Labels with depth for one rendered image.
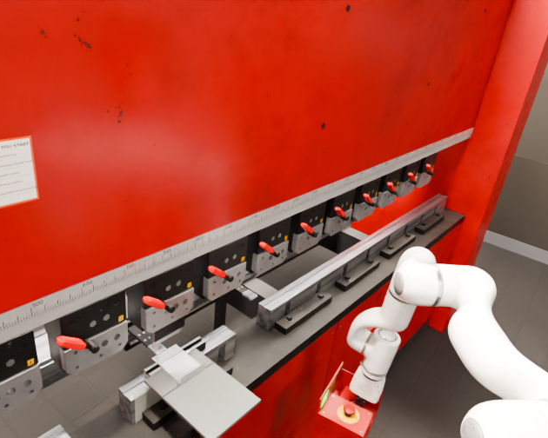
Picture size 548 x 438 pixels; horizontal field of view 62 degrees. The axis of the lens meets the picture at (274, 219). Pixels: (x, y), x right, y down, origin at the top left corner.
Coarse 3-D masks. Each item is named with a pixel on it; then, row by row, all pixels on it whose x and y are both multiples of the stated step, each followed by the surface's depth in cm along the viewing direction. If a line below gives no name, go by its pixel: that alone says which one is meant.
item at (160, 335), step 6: (180, 318) 125; (174, 324) 124; (180, 324) 126; (162, 330) 121; (168, 330) 123; (174, 330) 125; (180, 330) 128; (150, 336) 121; (156, 336) 120; (162, 336) 122; (168, 336) 125; (156, 342) 122
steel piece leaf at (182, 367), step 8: (184, 352) 132; (168, 360) 129; (176, 360) 129; (184, 360) 129; (192, 360) 130; (168, 368) 126; (176, 368) 126; (184, 368) 127; (192, 368) 127; (200, 368) 126; (176, 376) 124; (184, 376) 122
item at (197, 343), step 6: (198, 336) 139; (192, 342) 136; (198, 342) 138; (204, 342) 138; (186, 348) 135; (192, 348) 134; (198, 348) 136; (204, 348) 139; (150, 366) 126; (156, 366) 127; (144, 372) 125; (150, 372) 125
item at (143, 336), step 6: (126, 300) 145; (126, 306) 143; (126, 312) 140; (126, 318) 138; (132, 324) 139; (132, 330) 137; (138, 330) 138; (144, 330) 138; (138, 336) 135; (144, 336) 136; (144, 342) 133; (150, 342) 134; (150, 348) 132; (156, 348) 132; (162, 348) 132; (156, 354) 130
